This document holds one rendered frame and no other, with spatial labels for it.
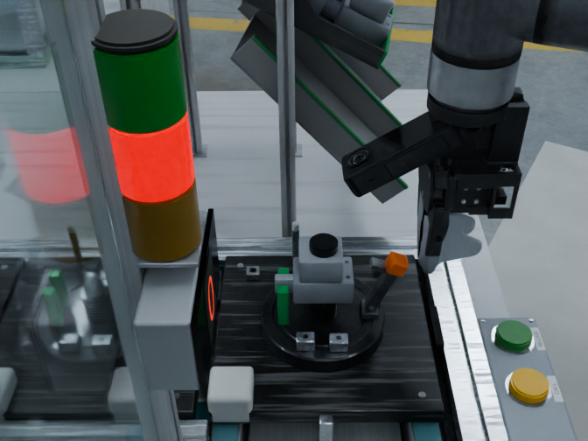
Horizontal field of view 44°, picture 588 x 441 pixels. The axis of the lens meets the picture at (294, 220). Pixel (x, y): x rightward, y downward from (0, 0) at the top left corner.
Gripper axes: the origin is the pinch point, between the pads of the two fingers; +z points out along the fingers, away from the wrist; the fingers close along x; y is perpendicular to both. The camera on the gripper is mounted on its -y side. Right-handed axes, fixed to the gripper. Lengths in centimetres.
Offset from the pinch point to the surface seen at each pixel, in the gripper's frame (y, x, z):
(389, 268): -3.5, -0.9, 0.0
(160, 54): -20.5, -20.8, -34.2
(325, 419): -10.5, -12.6, 10.0
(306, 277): -12.3, -2.2, 0.1
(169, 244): -21.5, -21.3, -21.0
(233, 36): -46, 289, 106
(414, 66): 41, 253, 106
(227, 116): -27, 65, 21
